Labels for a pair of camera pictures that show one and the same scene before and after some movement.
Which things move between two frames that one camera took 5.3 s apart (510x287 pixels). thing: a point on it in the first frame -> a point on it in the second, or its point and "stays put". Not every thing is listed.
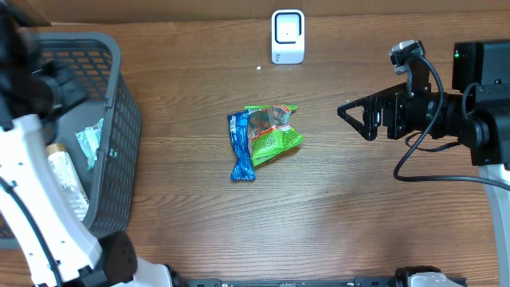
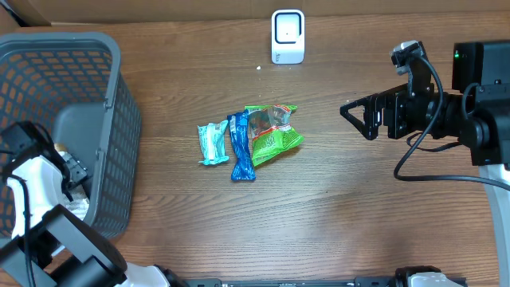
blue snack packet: [243, 167] stays put
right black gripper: [391, 99] stays put
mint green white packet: [88, 141] -> [212, 138]
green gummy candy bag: [271, 131] stays put
